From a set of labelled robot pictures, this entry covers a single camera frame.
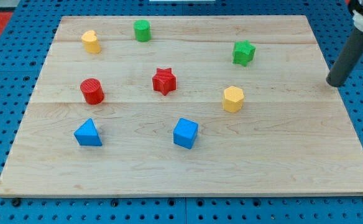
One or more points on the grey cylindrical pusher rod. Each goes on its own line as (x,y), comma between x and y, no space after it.
(347,59)

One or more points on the blue cube block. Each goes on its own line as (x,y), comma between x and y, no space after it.
(185,133)

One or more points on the yellow hexagon block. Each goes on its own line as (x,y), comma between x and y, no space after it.
(233,98)

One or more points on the green star block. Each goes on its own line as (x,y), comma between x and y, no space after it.
(243,53)

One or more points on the red star block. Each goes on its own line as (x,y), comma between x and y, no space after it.
(164,81)

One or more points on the green cylinder block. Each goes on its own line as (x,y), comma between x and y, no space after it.
(142,30)

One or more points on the wooden board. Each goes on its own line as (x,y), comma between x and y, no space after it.
(292,137)

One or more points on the yellow heart block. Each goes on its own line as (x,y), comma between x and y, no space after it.
(90,42)

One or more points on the red cylinder block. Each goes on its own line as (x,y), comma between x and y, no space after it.
(92,91)

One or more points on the blue triangle block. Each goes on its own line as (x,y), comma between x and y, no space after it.
(87,134)

